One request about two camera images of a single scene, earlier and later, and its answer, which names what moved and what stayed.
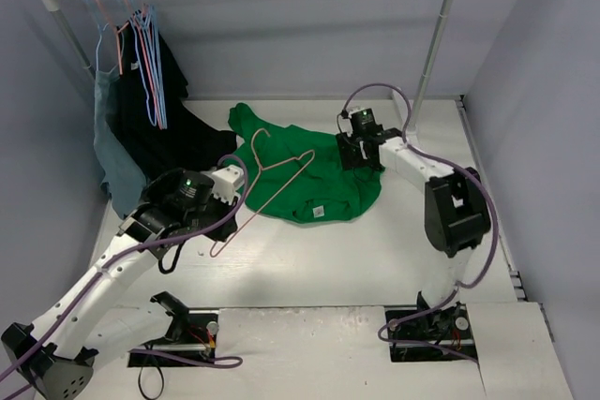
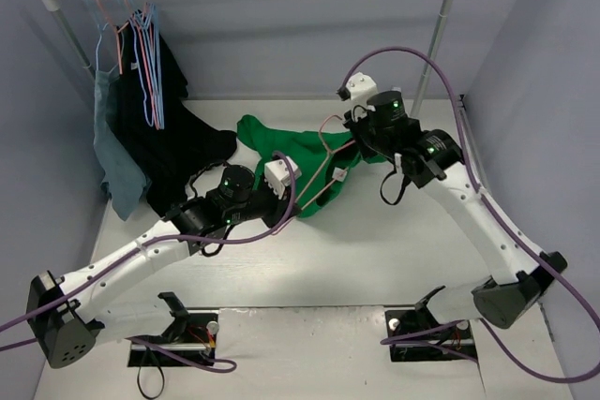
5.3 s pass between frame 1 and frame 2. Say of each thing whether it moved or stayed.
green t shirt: moved
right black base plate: stayed
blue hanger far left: stayed
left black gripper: moved
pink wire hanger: moved
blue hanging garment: stayed
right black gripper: moved
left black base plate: stayed
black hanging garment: stayed
